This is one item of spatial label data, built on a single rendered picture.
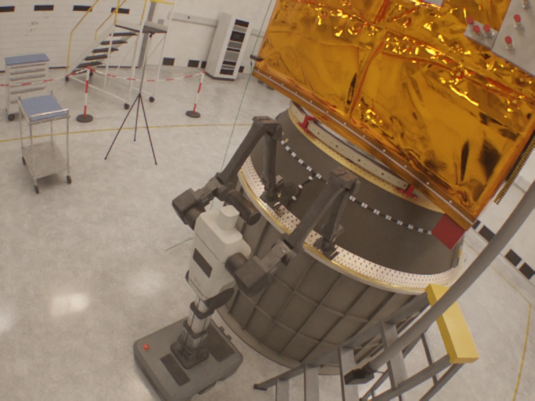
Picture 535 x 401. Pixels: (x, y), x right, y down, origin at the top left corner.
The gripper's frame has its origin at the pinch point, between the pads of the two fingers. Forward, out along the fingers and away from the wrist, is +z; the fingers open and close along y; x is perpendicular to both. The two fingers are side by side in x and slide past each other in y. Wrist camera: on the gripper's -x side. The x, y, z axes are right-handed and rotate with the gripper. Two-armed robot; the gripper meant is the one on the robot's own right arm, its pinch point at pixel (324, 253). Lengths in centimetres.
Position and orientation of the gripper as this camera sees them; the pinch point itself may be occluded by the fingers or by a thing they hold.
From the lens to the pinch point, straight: 173.6
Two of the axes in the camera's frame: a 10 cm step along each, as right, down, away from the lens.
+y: -6.6, -5.9, 4.7
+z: 0.7, 5.7, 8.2
